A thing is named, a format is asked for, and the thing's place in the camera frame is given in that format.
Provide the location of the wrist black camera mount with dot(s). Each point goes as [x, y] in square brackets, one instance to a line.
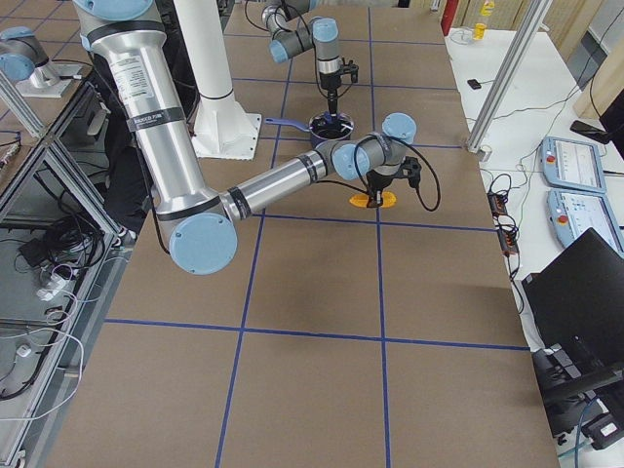
[351, 69]
[411, 171]

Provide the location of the aluminium frame post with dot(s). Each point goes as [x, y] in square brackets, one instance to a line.
[534, 17]

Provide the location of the blue teach pendant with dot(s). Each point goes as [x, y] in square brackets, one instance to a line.
[572, 212]
[572, 164]

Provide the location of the dark blue saucepan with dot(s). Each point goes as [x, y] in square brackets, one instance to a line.
[301, 126]

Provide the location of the black smartphone on table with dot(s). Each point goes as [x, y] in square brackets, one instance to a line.
[589, 131]

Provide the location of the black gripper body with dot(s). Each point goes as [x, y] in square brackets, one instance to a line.
[379, 181]
[331, 83]

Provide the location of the black laptop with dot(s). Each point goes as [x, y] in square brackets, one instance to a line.
[580, 294]

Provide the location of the small black square sensor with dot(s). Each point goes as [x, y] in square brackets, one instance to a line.
[474, 84]

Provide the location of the white camera stand pillar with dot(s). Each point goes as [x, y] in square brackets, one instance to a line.
[222, 128]

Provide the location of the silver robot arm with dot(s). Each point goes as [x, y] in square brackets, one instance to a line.
[292, 35]
[198, 222]

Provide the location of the orange black power strip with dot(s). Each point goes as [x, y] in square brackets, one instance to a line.
[506, 227]

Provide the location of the near blue teach pendant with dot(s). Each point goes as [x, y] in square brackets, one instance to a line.
[572, 212]

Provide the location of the far blue teach pendant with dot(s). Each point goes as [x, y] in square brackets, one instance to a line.
[572, 164]

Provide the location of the yellow corn cob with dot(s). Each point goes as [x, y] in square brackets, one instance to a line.
[386, 200]

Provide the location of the yellow cup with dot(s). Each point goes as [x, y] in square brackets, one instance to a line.
[479, 31]

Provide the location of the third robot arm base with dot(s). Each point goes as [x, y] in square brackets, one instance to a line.
[26, 64]

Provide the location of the glass pot lid blue knob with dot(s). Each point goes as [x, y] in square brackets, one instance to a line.
[326, 127]

